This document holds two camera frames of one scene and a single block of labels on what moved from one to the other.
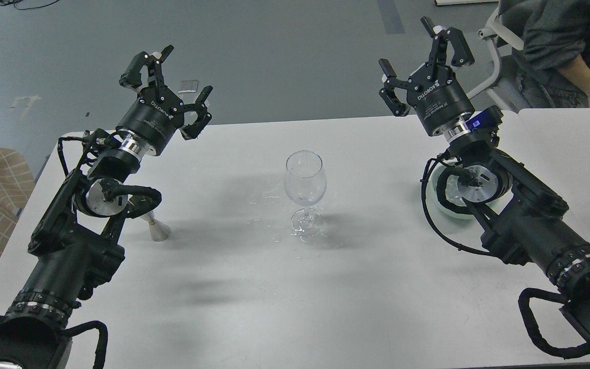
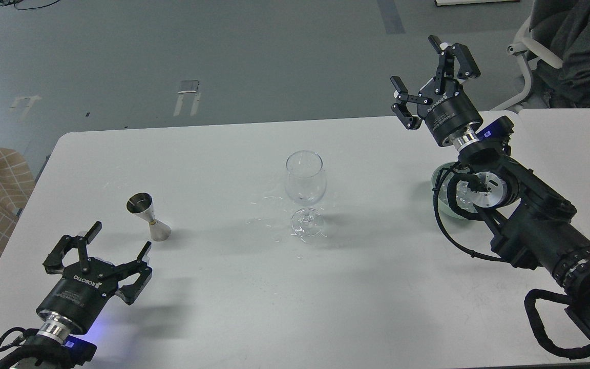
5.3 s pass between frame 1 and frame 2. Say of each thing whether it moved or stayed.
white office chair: moved
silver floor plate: stayed
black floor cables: stayed
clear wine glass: stayed
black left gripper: moved
